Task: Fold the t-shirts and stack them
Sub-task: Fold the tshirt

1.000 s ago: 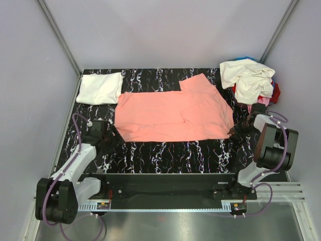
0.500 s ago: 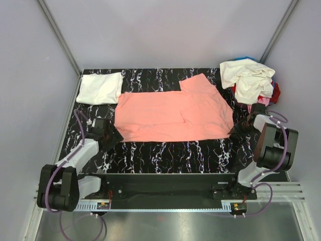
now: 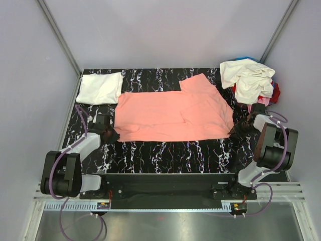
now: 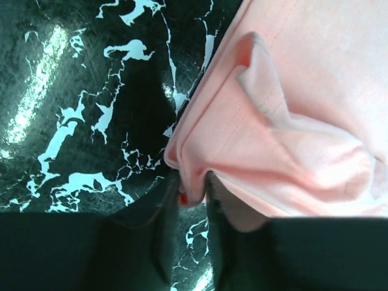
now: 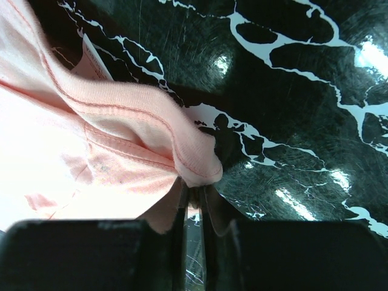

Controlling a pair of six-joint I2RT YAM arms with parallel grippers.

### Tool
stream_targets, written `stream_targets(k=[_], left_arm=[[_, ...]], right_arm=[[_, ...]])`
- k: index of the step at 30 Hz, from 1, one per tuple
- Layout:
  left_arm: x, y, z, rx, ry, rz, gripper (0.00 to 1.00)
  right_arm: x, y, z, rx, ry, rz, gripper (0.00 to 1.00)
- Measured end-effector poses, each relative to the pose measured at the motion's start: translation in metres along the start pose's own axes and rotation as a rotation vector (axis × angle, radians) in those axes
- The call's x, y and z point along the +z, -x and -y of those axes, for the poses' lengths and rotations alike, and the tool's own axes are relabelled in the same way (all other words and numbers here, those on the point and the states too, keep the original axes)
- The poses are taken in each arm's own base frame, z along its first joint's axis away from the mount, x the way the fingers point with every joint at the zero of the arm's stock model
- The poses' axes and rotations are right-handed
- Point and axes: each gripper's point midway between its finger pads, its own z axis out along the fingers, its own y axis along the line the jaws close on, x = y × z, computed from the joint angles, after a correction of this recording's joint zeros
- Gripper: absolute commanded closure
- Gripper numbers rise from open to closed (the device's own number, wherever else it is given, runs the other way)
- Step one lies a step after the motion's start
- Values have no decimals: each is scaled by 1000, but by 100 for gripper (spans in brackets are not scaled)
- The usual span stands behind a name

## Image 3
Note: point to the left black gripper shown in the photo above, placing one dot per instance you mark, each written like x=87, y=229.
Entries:
x=115, y=137

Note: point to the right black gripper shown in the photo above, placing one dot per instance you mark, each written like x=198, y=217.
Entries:
x=235, y=129

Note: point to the salmon pink t shirt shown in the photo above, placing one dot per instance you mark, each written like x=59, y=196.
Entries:
x=196, y=112

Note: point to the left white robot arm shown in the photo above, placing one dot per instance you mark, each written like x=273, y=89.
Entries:
x=62, y=173

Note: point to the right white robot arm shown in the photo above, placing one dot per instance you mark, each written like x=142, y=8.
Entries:
x=274, y=152

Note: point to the pink garment in pile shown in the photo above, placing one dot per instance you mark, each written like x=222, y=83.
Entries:
x=261, y=100

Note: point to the folded white t shirt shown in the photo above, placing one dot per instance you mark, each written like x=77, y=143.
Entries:
x=98, y=89

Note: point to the crumpled cream t shirt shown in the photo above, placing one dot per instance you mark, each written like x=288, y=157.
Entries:
x=250, y=79

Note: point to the red garment in pile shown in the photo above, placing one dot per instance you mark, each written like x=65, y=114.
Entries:
x=273, y=99

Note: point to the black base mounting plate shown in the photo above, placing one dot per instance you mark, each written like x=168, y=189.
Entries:
x=169, y=191

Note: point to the blue garment in pile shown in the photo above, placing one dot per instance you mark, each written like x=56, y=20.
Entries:
x=247, y=57

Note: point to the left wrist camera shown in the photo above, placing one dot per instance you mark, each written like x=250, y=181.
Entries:
x=102, y=121

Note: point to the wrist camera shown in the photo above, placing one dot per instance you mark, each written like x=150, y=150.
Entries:
x=102, y=121
x=258, y=108

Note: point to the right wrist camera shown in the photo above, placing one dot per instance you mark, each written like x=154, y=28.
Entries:
x=258, y=108

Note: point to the right aluminium rail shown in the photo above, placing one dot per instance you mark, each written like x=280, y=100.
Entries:
x=289, y=192

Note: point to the slotted grey cable duct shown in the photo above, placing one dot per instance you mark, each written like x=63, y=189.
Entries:
x=98, y=207

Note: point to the right aluminium frame post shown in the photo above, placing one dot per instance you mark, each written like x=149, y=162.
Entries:
x=279, y=29

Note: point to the aluminium frame post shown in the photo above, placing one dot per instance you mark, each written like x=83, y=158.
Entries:
x=279, y=29
x=59, y=36

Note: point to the left aluminium frame post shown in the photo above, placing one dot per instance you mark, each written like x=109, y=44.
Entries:
x=59, y=36

